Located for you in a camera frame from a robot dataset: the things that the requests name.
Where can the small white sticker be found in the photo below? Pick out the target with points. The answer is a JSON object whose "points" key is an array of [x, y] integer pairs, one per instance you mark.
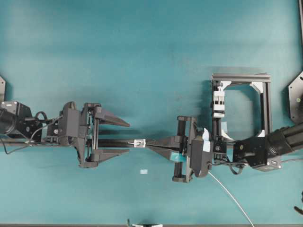
{"points": [[143, 171]]}

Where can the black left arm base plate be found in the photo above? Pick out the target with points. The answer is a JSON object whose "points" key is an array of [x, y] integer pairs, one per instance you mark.
{"points": [[2, 89]]}

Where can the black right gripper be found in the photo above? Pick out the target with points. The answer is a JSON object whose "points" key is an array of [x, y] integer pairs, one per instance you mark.
{"points": [[186, 147]]}

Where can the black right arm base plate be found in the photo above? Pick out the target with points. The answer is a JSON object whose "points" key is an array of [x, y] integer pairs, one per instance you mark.
{"points": [[295, 93]]}

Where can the blue tape on gripper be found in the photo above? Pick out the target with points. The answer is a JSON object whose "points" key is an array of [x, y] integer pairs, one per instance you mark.
{"points": [[206, 141]]}

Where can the silver metal fitting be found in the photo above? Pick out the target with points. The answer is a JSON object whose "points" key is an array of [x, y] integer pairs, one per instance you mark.
{"points": [[139, 143]]}

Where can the black aluminium frame stand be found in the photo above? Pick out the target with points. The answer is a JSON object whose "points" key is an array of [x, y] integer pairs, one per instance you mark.
{"points": [[240, 105]]}

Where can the black bottom edge rail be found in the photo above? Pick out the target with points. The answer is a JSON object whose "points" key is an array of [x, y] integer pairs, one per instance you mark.
{"points": [[148, 225]]}

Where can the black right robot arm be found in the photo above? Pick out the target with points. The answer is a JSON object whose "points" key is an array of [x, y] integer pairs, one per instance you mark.
{"points": [[260, 153]]}

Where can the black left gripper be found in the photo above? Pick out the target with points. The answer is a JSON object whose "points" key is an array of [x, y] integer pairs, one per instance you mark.
{"points": [[79, 129]]}

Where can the long black aluminium rail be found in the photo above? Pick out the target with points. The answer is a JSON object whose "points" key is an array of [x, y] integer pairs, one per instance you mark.
{"points": [[102, 143]]}

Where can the black right edge post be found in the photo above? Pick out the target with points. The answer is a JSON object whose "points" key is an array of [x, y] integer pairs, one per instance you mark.
{"points": [[300, 10]]}

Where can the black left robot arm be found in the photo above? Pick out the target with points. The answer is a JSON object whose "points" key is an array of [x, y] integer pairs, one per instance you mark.
{"points": [[17, 122]]}

